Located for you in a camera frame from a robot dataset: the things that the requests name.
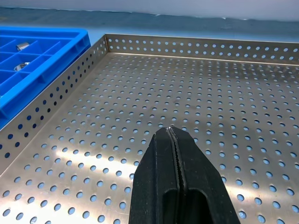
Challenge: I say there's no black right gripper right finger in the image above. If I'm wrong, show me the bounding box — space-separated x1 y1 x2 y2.
170 126 241 224

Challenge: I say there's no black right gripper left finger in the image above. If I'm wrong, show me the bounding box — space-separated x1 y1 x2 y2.
128 127 187 224

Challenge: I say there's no perforated steel tray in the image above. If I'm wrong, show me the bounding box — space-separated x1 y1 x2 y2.
0 33 299 224

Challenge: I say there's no blue plastic compartment tray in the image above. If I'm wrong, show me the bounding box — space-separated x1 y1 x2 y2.
0 26 92 130

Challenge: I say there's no metal roller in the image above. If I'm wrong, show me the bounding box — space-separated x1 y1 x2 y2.
15 42 31 51
14 62 31 71

